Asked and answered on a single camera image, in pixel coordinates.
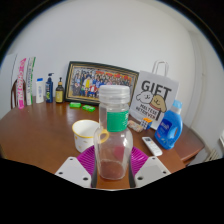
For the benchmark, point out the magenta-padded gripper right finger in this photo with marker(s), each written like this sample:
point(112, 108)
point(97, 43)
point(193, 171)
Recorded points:
point(150, 170)

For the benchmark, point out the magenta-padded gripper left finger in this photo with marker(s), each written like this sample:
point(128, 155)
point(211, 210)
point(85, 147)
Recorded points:
point(75, 171)

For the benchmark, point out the clear bottle with green label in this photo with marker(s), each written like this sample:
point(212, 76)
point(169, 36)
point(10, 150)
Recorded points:
point(115, 123)

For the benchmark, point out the white remote control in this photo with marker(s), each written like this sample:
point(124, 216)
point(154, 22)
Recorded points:
point(152, 146)

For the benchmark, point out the white mug with yellow rim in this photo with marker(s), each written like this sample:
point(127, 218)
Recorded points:
point(83, 133)

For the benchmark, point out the blue detergent bottle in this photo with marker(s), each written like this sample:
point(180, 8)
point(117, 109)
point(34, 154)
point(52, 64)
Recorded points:
point(168, 128)

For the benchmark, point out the small patterned snack packet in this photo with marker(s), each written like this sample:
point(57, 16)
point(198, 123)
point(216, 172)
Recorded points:
point(135, 126)

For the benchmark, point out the colourful puzzle cube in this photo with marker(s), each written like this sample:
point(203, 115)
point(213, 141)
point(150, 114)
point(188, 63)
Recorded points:
point(146, 123)

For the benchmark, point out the white radiator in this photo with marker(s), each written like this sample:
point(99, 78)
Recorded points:
point(214, 155)

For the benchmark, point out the white paper gift bag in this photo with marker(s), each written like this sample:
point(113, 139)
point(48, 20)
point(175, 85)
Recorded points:
point(156, 93)

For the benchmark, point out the amber bottle with black cap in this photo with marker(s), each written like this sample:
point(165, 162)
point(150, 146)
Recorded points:
point(59, 95)

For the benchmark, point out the dark blue pump bottle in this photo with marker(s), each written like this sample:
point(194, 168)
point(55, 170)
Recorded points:
point(49, 91)

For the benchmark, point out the white bottle with blue cap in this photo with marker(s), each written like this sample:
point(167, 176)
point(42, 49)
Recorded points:
point(40, 91)

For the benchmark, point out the framed group photo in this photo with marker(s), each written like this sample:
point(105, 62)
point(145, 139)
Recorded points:
point(86, 81)

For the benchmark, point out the green and white long box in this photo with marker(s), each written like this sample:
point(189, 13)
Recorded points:
point(30, 81)

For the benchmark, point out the pink and white long box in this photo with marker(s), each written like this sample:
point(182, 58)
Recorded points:
point(21, 85)

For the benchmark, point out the white flat panel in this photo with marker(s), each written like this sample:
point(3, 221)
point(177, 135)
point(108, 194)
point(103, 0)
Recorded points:
point(7, 83)

